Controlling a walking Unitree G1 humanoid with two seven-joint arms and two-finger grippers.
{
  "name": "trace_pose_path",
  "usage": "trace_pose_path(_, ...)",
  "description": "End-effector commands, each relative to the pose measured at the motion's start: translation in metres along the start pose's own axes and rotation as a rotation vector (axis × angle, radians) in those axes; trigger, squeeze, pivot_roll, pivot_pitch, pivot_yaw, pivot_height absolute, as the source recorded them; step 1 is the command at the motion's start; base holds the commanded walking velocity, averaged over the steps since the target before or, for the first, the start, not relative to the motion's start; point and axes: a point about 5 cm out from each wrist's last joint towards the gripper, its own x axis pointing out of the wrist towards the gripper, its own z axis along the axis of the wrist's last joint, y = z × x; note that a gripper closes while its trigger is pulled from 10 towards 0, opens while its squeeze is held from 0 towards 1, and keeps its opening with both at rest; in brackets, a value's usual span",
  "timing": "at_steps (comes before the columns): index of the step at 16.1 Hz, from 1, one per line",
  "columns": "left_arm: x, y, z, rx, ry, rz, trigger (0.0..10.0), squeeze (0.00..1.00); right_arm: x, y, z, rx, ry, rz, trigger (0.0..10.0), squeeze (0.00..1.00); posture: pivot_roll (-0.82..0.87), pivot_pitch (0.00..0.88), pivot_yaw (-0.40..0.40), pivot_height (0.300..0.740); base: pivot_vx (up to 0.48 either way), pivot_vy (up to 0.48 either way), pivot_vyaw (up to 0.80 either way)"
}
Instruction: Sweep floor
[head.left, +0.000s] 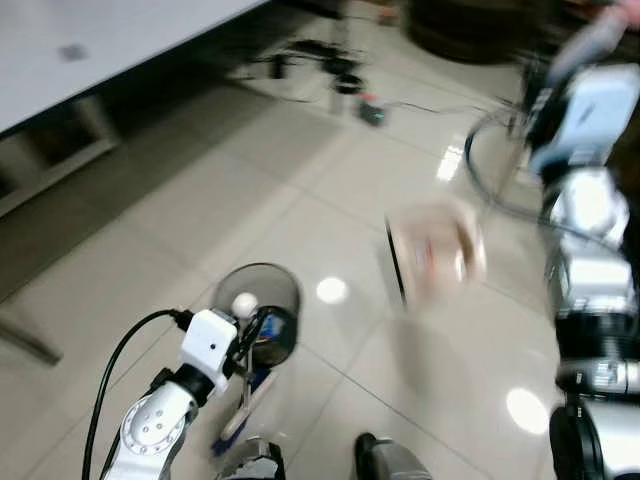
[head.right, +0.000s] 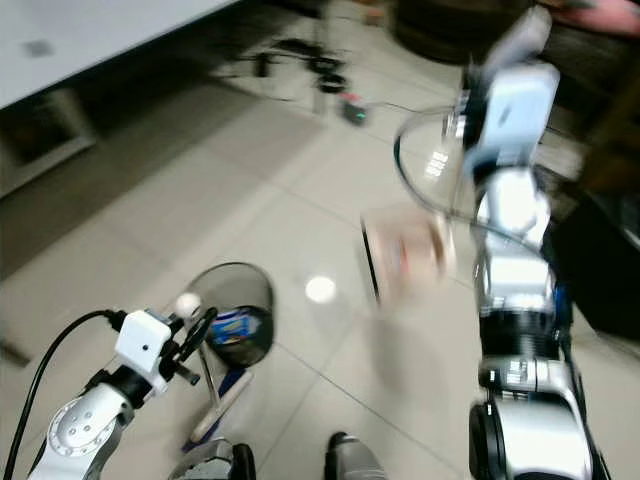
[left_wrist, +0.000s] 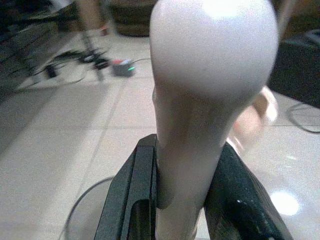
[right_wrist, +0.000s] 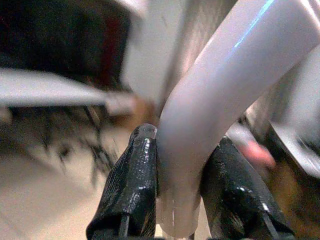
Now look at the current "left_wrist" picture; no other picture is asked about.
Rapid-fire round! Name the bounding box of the grey box with lights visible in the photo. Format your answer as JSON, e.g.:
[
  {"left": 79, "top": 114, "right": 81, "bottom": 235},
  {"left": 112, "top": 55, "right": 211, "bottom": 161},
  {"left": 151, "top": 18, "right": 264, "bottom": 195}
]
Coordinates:
[{"left": 111, "top": 59, "right": 136, "bottom": 78}]

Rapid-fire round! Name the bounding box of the black cable loop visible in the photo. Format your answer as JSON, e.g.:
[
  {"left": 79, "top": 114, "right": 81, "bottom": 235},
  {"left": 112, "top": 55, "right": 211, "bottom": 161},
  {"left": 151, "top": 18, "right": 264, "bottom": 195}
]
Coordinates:
[{"left": 285, "top": 101, "right": 320, "bottom": 133}]

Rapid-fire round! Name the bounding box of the black furniture block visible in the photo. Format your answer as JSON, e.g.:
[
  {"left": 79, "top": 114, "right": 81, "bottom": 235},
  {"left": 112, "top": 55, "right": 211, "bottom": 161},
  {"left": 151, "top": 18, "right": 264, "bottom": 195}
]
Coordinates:
[{"left": 268, "top": 29, "right": 320, "bottom": 109}]

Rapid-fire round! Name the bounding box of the black tripod stand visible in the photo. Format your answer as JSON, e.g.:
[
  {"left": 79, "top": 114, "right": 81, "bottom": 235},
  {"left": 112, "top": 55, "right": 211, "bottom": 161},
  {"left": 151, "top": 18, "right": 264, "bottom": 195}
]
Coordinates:
[{"left": 32, "top": 24, "right": 112, "bottom": 82}]

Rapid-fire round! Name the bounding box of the black floor cable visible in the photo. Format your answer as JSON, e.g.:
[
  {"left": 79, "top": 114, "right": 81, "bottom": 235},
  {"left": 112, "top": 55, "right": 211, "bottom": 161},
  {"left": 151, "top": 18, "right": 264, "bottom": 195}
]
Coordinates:
[{"left": 57, "top": 176, "right": 116, "bottom": 240}]

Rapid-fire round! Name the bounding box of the white plastic broom handle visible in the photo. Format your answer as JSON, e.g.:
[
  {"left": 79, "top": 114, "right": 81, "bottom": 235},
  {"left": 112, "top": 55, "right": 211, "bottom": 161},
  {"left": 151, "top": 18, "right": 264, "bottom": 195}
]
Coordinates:
[{"left": 149, "top": 0, "right": 280, "bottom": 240}]

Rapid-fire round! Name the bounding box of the dark round woven basket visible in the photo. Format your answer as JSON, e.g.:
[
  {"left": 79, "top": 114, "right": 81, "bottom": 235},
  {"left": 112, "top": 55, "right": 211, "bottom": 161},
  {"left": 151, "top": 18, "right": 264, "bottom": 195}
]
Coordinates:
[{"left": 109, "top": 0, "right": 157, "bottom": 38}]

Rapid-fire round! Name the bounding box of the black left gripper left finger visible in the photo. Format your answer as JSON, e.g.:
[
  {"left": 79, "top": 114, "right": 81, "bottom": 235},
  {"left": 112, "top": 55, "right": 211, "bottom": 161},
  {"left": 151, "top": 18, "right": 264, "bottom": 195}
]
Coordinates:
[{"left": 93, "top": 133, "right": 159, "bottom": 240}]

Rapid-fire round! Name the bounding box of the bare human foot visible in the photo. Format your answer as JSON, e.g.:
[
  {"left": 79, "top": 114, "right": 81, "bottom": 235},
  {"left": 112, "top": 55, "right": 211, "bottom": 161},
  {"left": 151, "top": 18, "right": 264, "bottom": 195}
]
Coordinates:
[{"left": 228, "top": 86, "right": 279, "bottom": 152}]

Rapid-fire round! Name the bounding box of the bare human leg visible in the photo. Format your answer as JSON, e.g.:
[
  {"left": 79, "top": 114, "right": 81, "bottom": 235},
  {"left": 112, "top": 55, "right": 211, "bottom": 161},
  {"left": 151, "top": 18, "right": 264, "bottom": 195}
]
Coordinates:
[{"left": 79, "top": 0, "right": 111, "bottom": 36}]

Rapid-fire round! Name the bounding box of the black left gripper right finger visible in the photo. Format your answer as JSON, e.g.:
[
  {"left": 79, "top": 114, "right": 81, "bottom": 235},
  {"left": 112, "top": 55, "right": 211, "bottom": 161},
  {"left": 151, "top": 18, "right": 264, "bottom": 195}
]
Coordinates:
[{"left": 203, "top": 142, "right": 294, "bottom": 240}]

